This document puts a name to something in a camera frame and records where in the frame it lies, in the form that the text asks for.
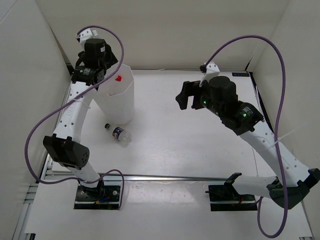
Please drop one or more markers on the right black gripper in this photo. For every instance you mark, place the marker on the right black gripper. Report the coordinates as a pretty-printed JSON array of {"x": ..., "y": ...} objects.
[{"x": 191, "y": 89}]

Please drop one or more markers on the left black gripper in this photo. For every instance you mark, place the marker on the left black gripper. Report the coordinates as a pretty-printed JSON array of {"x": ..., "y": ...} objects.
[{"x": 109, "y": 59}]

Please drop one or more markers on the red label plastic bottle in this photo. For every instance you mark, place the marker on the red label plastic bottle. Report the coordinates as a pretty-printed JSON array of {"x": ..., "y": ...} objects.
[{"x": 118, "y": 78}]

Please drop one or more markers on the Pepsi black cap bottle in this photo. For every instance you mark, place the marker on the Pepsi black cap bottle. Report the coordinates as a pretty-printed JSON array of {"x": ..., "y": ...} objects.
[{"x": 123, "y": 136}]

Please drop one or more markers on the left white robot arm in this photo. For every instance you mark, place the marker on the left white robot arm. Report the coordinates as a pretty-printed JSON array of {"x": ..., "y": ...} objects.
[{"x": 72, "y": 120}]

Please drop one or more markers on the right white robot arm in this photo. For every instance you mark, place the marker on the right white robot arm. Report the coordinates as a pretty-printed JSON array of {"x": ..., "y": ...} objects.
[{"x": 292, "y": 178}]

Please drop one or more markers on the white octagonal plastic bin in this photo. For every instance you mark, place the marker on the white octagonal plastic bin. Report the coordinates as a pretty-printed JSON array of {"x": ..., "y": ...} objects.
[{"x": 117, "y": 99}]

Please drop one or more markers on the white zip tie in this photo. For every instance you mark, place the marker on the white zip tie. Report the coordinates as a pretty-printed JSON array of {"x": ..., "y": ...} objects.
[{"x": 287, "y": 134}]

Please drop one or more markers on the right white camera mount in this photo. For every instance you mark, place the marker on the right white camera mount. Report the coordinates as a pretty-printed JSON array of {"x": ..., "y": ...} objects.
[{"x": 209, "y": 71}]

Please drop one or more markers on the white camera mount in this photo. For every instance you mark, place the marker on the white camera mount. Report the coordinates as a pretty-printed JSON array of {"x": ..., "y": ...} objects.
[
  {"x": 86, "y": 34},
  {"x": 209, "y": 71}
]

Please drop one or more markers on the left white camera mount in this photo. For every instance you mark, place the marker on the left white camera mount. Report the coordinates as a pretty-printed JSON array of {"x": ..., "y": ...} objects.
[{"x": 86, "y": 34}]

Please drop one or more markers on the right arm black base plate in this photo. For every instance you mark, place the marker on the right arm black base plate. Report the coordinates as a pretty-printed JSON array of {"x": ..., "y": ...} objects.
[{"x": 224, "y": 200}]

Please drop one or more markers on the aluminium frame rail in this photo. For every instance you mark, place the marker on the aluminium frame rail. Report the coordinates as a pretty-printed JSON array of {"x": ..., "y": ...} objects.
[{"x": 59, "y": 147}]

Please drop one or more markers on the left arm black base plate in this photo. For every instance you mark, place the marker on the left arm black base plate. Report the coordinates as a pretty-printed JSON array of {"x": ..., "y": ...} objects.
[{"x": 104, "y": 197}]

